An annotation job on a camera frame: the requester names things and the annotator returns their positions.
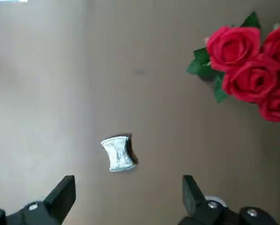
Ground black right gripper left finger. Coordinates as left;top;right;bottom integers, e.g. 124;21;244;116
0;174;76;225

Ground silver sponge cloth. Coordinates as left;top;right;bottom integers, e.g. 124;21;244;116
100;135;137;173

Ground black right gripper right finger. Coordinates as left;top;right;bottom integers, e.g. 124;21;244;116
177;174;280;225

